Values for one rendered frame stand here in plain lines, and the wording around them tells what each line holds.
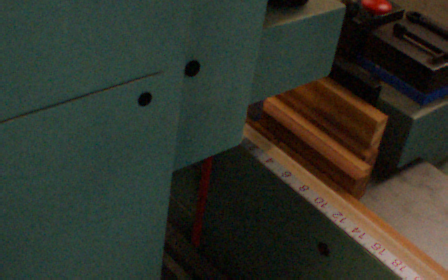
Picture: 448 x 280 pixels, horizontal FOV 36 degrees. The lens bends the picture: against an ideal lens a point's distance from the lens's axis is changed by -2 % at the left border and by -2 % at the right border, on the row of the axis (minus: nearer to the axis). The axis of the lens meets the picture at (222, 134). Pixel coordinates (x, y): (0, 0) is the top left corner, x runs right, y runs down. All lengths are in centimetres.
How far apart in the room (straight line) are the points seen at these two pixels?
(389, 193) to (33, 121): 42
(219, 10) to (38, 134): 15
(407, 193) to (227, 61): 29
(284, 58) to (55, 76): 27
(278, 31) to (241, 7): 10
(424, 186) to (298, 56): 20
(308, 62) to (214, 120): 14
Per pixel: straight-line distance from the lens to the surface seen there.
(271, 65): 56
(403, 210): 66
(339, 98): 65
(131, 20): 34
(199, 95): 46
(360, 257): 54
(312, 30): 57
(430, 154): 76
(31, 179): 35
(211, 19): 43
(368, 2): 73
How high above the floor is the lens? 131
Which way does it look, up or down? 36 degrees down
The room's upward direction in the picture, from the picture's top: 9 degrees clockwise
